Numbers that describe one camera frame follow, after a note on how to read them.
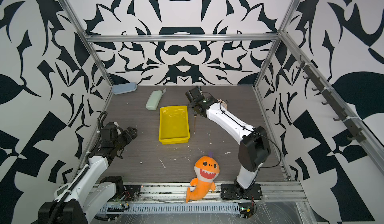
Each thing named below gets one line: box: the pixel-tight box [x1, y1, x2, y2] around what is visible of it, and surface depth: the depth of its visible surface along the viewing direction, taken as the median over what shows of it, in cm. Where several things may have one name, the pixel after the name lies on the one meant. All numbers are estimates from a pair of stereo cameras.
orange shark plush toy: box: [185, 152, 220, 203], surface depth 75 cm
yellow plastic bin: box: [158, 105, 190, 145], surface depth 97 cm
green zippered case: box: [145, 88, 167, 111], surface depth 111 cm
